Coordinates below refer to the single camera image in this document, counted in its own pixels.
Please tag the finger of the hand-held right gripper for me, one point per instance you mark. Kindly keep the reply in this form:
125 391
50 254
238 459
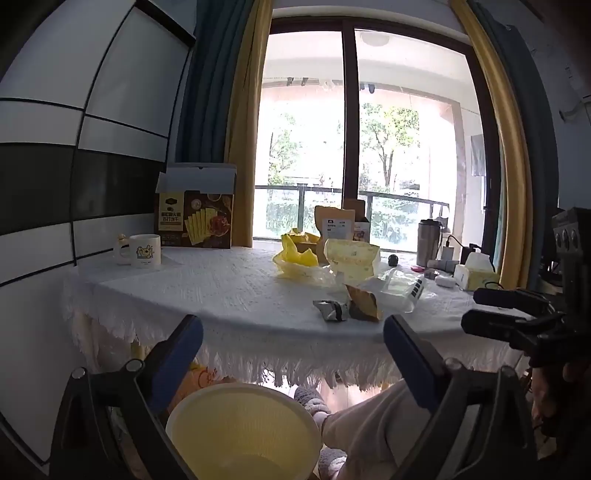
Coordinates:
508 299
498 325

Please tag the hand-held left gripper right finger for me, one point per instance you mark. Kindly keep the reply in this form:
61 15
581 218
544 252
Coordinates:
408 355

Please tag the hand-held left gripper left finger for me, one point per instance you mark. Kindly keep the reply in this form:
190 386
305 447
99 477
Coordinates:
178 350

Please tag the brown paper wrapper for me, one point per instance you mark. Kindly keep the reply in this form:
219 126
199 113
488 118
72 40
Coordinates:
364 304

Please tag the clear plastic bag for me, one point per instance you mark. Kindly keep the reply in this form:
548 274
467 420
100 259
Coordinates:
401 288

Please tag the silver foil wrapper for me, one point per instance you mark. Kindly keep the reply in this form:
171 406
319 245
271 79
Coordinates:
330 310

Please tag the cream plastic waste bin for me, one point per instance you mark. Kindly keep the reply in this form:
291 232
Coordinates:
240 429

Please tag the yellow white snack packet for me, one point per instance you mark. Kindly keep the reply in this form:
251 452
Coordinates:
353 258

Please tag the yellow plastic bag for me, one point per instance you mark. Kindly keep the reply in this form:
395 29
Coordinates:
295 263

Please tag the person's right hand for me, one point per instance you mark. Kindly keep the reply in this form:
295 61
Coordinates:
554 397

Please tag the white tissue box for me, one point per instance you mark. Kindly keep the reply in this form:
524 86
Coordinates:
475 274

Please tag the white fringed tablecloth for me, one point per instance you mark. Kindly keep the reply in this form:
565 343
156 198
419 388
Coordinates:
207 295

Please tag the white earbud case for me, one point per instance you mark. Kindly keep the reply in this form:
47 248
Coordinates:
444 281

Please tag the person's leg in white pants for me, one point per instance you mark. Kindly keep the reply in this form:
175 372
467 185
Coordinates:
378 429

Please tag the steel thermos flask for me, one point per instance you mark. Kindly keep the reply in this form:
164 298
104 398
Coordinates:
427 242

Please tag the white cartoon mug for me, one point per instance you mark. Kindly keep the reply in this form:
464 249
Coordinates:
145 251

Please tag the grey fuzzy slipper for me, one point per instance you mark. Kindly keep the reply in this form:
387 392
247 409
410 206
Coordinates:
311 400

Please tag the brown cracker box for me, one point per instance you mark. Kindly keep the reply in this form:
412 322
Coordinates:
196 221

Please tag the small brown printed carton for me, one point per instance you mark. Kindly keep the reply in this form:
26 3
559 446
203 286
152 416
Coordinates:
361 228

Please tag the kraft paper pouch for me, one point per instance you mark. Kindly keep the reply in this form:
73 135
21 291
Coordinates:
333 226

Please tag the cardboard box with yellow bag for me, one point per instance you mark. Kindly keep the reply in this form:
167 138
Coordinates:
304 236

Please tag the yellow curtain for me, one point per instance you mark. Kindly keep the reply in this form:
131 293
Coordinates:
249 115
505 138

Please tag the blue curtain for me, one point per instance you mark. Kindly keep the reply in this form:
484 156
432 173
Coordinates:
535 115
212 83

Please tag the glass balcony door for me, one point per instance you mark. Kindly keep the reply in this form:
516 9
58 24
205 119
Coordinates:
351 138

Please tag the black white panelled wardrobe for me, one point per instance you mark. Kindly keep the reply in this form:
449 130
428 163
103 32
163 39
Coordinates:
92 138

